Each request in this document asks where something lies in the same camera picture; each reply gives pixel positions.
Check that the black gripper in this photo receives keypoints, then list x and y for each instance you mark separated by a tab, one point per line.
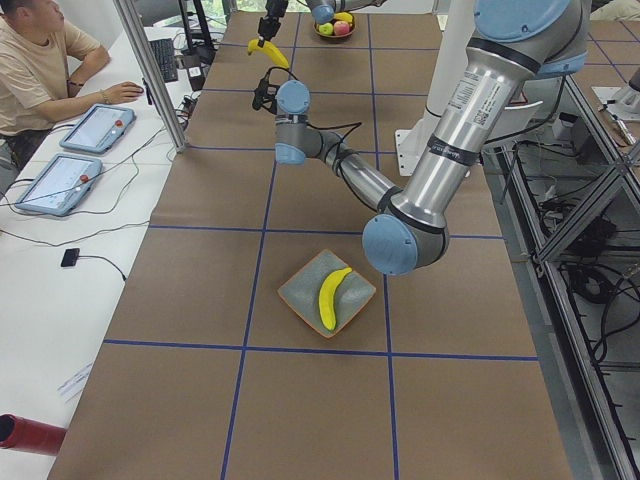
274	8

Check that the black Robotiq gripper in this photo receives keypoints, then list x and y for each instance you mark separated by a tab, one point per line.
259	96

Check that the deep yellow banana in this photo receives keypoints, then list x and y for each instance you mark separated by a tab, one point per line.
270	50

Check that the light yellow banana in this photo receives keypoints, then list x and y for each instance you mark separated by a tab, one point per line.
326	298

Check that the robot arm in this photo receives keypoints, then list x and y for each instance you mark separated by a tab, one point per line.
512	42
322	12

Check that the brown wicker basket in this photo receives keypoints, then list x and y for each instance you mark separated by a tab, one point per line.
332	37

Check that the grey square plate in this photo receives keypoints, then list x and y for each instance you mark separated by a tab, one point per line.
300	293

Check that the green apple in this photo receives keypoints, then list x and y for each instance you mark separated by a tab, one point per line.
325	29

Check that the pink red apple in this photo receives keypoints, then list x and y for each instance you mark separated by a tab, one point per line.
341	28

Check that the black keyboard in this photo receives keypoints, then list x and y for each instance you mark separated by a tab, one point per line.
163	52

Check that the seated person beige shirt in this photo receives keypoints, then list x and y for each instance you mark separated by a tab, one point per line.
45	62

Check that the teach pendant far side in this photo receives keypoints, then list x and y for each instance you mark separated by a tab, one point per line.
61	186

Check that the small black device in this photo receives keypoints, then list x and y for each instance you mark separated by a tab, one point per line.
70	257

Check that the red cylinder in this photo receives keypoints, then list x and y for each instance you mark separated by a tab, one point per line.
30	436

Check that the aluminium frame post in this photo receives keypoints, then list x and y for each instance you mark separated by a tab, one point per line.
135	32

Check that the teach pendant near post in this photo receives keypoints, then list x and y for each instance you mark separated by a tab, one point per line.
98	129

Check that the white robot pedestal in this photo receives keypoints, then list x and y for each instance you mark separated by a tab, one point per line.
450	65

